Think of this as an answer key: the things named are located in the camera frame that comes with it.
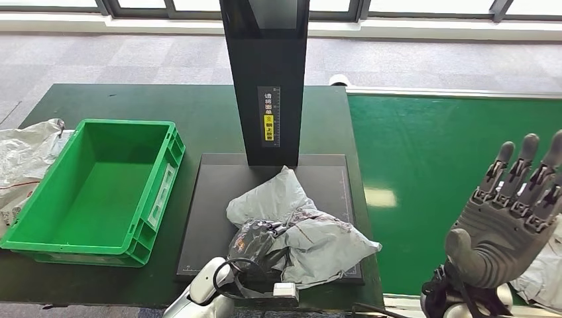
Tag black inbound scanner machine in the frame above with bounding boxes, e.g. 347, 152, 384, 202
175, 0, 365, 286

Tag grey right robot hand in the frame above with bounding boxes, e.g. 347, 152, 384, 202
444, 130, 562, 291

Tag silver conveyor frame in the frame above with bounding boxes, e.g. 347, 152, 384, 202
345, 86, 562, 318

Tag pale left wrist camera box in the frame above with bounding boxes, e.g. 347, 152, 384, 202
239, 282, 300, 308

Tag grey plastic parcel bag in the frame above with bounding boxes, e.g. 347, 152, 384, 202
495, 180, 562, 313
226, 166, 383, 291

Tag dark window frame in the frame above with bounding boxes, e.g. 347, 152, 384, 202
0, 0, 562, 23

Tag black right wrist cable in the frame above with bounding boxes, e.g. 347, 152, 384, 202
351, 301, 409, 318

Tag crumpled white plastic bags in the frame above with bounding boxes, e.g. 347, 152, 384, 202
0, 118, 74, 238

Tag green plastic crate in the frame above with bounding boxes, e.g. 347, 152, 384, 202
0, 118, 187, 268

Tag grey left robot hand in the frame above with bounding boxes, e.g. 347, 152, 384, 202
227, 218, 291, 274

